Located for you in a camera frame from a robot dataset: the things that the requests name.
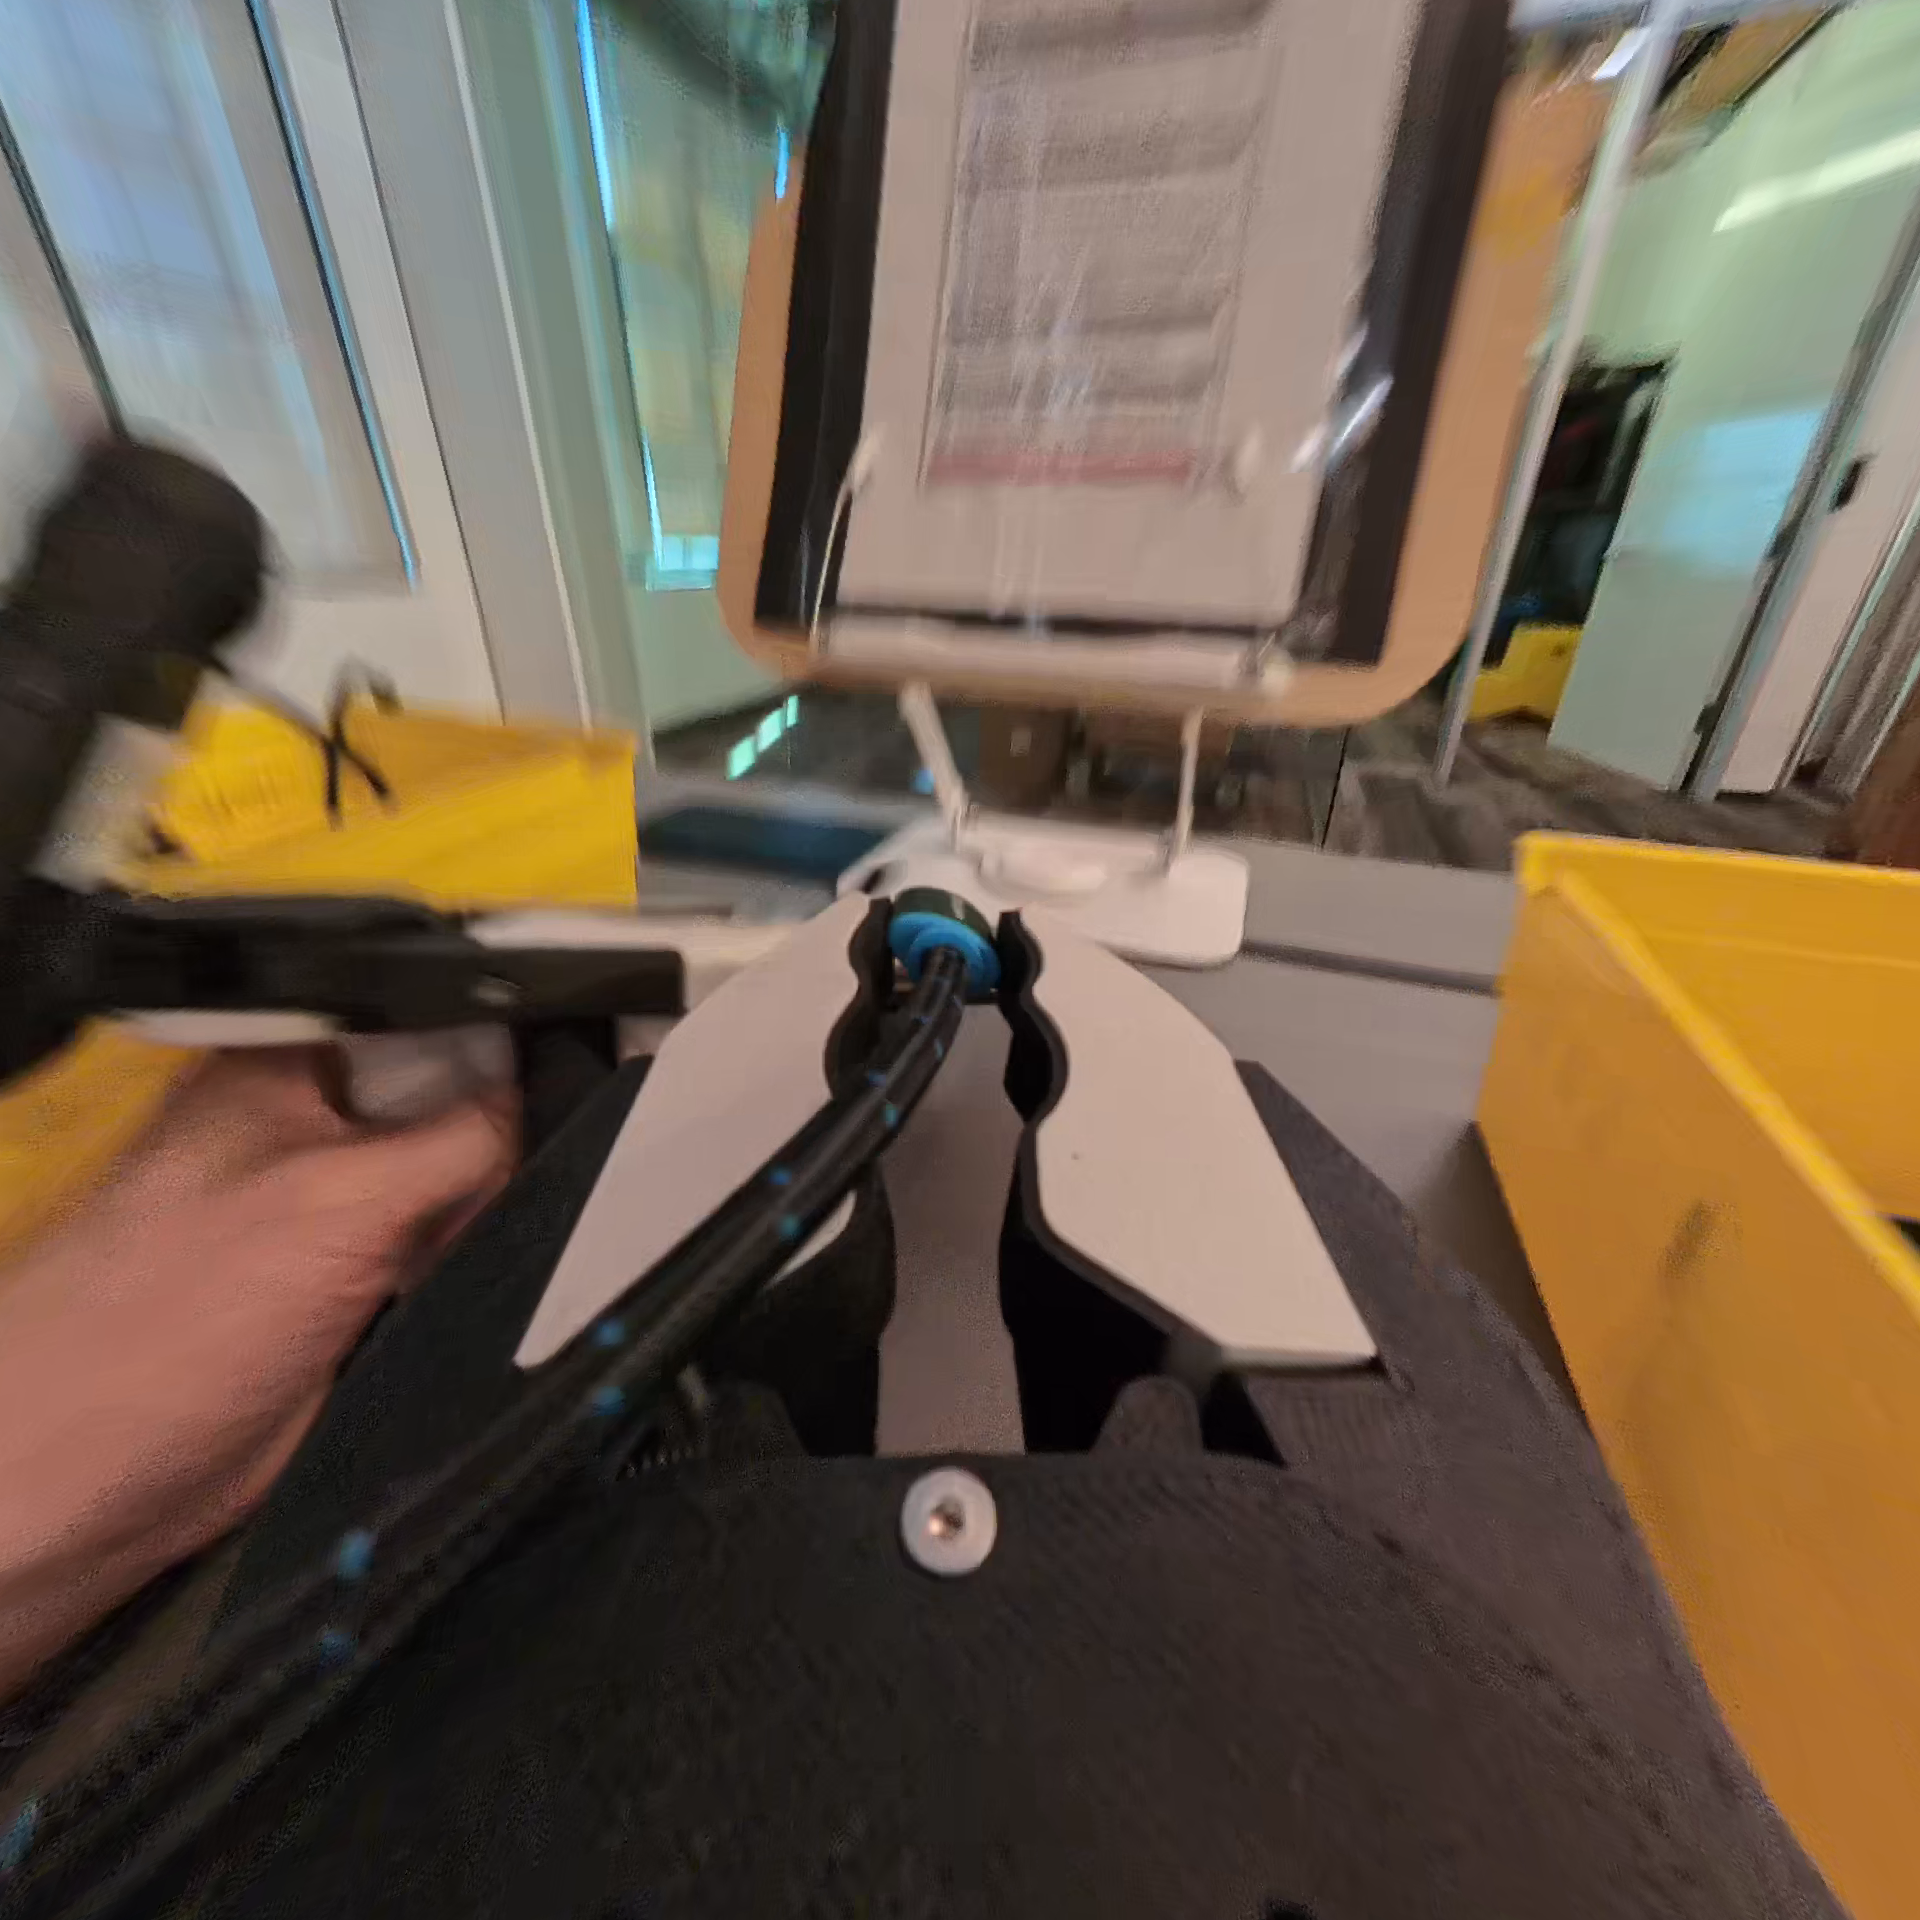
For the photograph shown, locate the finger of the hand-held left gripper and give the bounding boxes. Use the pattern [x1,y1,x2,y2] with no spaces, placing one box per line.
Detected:
[91,893,790,1052]

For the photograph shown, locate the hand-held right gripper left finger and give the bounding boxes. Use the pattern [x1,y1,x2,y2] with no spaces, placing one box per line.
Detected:
[511,893,897,1454]

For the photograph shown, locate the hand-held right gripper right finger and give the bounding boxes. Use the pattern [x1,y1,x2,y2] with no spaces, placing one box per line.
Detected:
[994,905,1382,1454]

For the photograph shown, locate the yellow plastic bin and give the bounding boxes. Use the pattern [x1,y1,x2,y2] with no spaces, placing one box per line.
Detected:
[1477,829,1920,1920]
[0,696,643,1253]

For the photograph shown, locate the black braided HDMI cable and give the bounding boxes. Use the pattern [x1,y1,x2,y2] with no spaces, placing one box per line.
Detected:
[0,881,1003,1920]
[318,663,404,829]

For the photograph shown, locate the person's left hand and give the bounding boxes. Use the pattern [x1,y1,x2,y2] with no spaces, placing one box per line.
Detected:
[0,1035,530,1704]

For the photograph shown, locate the large window with blinds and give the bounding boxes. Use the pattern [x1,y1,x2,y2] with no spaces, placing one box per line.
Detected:
[0,0,417,591]

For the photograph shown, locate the instruction sheet on stand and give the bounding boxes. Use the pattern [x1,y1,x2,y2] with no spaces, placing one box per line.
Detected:
[718,0,1601,731]

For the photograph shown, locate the tall window with blinds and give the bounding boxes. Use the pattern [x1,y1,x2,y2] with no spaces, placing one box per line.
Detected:
[579,0,804,591]

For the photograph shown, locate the yellow plastic container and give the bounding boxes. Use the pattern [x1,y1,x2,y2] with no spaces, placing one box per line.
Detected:
[1465,621,1584,726]

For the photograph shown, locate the taped instruction sheet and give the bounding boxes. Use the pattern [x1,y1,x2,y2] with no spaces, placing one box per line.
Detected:
[834,0,1428,663]

